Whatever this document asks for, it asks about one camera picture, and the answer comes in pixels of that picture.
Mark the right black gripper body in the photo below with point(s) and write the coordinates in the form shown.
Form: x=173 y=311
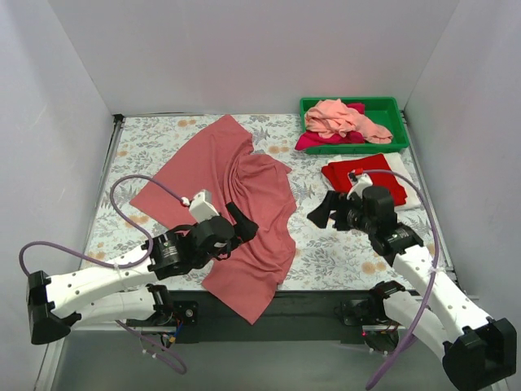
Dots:
x=336 y=208

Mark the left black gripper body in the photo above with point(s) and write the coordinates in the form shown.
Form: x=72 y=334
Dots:
x=237 y=227

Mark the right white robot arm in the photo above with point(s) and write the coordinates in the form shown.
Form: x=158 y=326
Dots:
x=439 y=293

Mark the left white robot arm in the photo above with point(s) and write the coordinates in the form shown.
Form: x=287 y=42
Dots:
x=131 y=287

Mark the floral patterned table mat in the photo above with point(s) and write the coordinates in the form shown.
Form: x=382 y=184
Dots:
x=324 y=260

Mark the folded red t shirt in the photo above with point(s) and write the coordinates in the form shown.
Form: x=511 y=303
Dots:
x=337 y=174

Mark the folded white t shirt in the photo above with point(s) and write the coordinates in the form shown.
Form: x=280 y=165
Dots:
x=396 y=164

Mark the magenta t shirt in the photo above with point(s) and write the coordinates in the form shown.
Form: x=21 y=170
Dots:
x=307 y=140

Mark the green plastic bin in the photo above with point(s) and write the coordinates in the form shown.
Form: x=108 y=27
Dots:
x=382 y=111

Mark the peach t shirt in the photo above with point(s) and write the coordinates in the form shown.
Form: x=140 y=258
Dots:
x=331 y=118

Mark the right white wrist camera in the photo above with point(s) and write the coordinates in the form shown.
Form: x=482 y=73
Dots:
x=359 y=180

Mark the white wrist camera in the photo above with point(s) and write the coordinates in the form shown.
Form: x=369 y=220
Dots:
x=200 y=206
x=359 y=180

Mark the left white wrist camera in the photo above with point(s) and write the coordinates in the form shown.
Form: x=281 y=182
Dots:
x=200 y=206

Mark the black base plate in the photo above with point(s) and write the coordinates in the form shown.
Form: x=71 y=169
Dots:
x=291 y=316

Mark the aluminium frame rail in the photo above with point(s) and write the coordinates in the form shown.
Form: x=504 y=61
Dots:
x=476 y=350

